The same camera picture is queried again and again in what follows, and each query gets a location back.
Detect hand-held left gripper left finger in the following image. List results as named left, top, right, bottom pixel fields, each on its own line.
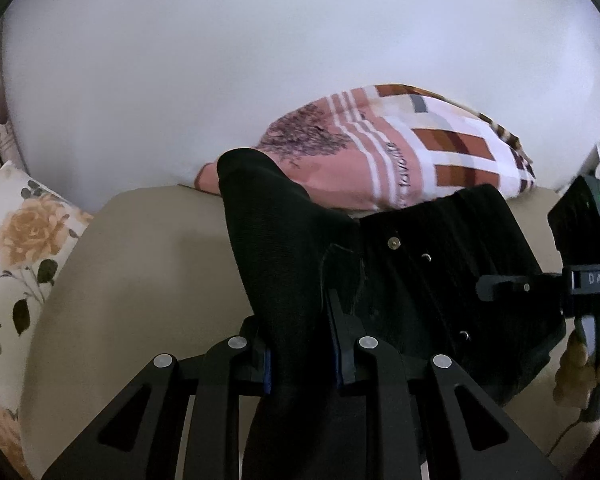
left=42, top=316, right=273, bottom=480

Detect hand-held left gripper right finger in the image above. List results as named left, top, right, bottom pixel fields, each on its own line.
left=326, top=289, right=564, bottom=480

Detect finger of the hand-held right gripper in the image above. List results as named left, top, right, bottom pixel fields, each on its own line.
left=476, top=272, right=566, bottom=302

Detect black pants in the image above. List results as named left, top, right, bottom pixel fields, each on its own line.
left=217, top=147, right=567, bottom=480

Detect person's right hand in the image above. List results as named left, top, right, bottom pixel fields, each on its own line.
left=554, top=331, right=600, bottom=407

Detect pink plaid pillow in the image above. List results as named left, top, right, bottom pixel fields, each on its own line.
left=195, top=83, right=538, bottom=212

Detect white floral rose pillow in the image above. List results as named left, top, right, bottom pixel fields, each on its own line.
left=0, top=160, right=95, bottom=480

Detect thin cable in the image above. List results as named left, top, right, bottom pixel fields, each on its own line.
left=546, top=407, right=587, bottom=458

